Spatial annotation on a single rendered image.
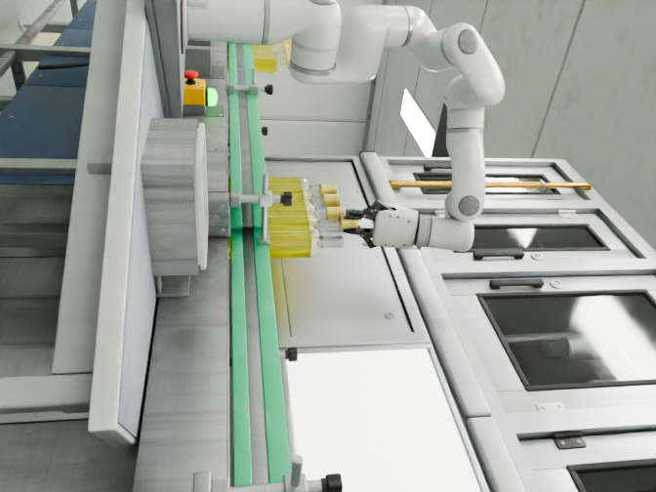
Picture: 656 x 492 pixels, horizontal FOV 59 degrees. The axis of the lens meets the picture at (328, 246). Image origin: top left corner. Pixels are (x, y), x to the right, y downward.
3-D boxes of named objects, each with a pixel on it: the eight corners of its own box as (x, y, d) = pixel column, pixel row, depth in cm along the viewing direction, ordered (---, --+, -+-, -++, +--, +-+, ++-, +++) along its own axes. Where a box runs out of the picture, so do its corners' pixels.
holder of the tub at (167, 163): (155, 299, 104) (199, 298, 105) (140, 164, 87) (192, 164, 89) (163, 243, 117) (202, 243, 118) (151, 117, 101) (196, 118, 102)
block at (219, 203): (196, 239, 119) (230, 239, 120) (194, 200, 114) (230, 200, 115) (197, 229, 122) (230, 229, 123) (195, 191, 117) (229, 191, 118)
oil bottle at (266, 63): (227, 71, 224) (299, 74, 229) (226, 57, 221) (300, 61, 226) (227, 66, 229) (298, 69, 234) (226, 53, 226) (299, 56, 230)
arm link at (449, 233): (483, 190, 132) (475, 188, 141) (437, 184, 132) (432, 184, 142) (473, 255, 134) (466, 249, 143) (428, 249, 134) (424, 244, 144)
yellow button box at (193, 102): (175, 114, 145) (205, 115, 146) (173, 86, 141) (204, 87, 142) (177, 103, 151) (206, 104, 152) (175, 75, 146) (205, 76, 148)
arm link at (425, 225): (424, 240, 144) (413, 238, 144) (430, 210, 139) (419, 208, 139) (425, 258, 138) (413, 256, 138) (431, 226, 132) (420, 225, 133)
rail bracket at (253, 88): (225, 95, 163) (272, 97, 165) (225, 69, 159) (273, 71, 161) (225, 90, 166) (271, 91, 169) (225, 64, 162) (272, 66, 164)
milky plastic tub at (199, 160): (155, 277, 100) (206, 276, 102) (143, 163, 87) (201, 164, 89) (164, 222, 114) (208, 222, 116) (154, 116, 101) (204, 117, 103)
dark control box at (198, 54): (182, 75, 167) (211, 76, 168) (180, 48, 162) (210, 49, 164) (184, 65, 174) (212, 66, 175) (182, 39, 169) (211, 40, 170)
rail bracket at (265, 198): (230, 246, 122) (289, 245, 124) (229, 176, 112) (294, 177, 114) (230, 237, 124) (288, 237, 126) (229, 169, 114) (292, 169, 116)
